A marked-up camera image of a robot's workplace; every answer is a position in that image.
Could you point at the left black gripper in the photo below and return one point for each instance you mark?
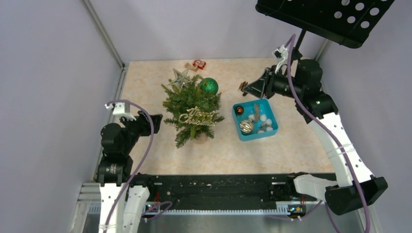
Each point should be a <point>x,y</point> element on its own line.
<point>142,121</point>

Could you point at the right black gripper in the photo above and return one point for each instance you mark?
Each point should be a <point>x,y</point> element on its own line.
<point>258,88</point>

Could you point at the pine cone ornament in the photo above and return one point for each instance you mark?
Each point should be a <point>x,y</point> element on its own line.
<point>242,86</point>

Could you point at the teal plastic tray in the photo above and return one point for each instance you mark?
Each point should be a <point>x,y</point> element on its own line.
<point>248,106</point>

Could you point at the white cotton boll sprig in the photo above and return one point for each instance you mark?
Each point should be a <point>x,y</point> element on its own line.
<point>264,124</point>

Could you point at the green glitter ball ornament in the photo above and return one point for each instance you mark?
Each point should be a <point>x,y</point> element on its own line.
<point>209,85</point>

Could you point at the gold glitter word ornament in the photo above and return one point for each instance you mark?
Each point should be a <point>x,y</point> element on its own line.
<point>194,116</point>

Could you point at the small green christmas tree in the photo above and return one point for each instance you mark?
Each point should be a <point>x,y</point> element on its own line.
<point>177,103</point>

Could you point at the silver gold star topper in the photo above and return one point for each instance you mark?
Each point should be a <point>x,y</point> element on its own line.
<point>180,79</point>

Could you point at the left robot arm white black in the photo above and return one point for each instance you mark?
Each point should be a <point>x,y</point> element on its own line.
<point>123,202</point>

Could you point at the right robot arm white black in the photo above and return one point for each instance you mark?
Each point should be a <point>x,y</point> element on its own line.
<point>355,185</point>

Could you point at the copper shiny ball ornament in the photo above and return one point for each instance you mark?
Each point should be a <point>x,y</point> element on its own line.
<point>239,110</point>

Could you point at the silver striped ball ornament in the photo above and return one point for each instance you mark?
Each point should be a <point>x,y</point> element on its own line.
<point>247,127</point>

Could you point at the red gift box ornament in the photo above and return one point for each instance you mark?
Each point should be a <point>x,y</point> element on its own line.
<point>199,64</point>

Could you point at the small wooden block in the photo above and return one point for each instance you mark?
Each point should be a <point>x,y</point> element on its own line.
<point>191,67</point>

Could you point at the black music stand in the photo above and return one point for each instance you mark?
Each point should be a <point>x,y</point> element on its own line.
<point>345,22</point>

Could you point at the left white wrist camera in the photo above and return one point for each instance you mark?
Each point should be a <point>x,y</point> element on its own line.
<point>121,110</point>

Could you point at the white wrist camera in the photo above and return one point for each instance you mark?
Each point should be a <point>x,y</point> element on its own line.
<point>121,110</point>
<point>281,55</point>

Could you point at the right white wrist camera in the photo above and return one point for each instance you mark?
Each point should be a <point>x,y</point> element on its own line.
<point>281,55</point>

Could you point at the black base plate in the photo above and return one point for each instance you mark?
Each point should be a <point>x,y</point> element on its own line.
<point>249,191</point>

